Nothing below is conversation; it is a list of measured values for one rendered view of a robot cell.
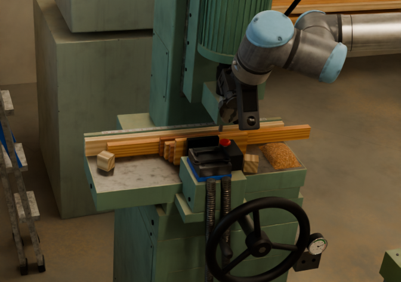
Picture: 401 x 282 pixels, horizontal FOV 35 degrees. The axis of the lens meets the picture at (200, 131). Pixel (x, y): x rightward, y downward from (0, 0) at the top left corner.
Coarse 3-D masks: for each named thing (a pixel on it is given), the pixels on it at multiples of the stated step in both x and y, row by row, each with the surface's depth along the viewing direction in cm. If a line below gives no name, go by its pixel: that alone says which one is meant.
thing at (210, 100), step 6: (204, 84) 183; (210, 84) 182; (216, 84) 183; (204, 90) 183; (210, 90) 179; (204, 96) 184; (210, 96) 179; (216, 96) 176; (222, 96) 176; (204, 102) 184; (210, 102) 179; (216, 102) 174; (210, 108) 180; (216, 108) 175; (210, 114) 180; (216, 114) 175; (216, 120) 176
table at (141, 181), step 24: (264, 144) 189; (96, 168) 170; (120, 168) 171; (144, 168) 172; (168, 168) 173; (264, 168) 177; (288, 168) 178; (96, 192) 161; (120, 192) 163; (144, 192) 165; (168, 192) 168; (192, 216) 162; (216, 216) 164
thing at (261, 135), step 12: (228, 132) 185; (240, 132) 186; (252, 132) 187; (264, 132) 188; (276, 132) 189; (288, 132) 190; (300, 132) 192; (108, 144) 174; (120, 144) 174; (132, 144) 175; (144, 144) 176; (156, 144) 178; (120, 156) 176
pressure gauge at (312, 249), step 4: (312, 236) 187; (316, 236) 187; (320, 236) 187; (312, 240) 186; (316, 240) 186; (320, 240) 187; (324, 240) 187; (308, 244) 187; (312, 244) 186; (316, 244) 187; (320, 244) 188; (324, 244) 188; (308, 248) 187; (312, 248) 187; (316, 248) 188; (320, 248) 188; (324, 248) 189; (312, 252) 188; (316, 252) 189; (320, 252) 189
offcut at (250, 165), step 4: (244, 156) 176; (248, 156) 175; (252, 156) 175; (256, 156) 175; (244, 160) 174; (248, 160) 173; (252, 160) 173; (256, 160) 174; (244, 164) 174; (248, 164) 174; (252, 164) 174; (256, 164) 174; (244, 168) 174; (248, 168) 174; (252, 168) 174; (256, 168) 174; (252, 172) 175; (256, 172) 175
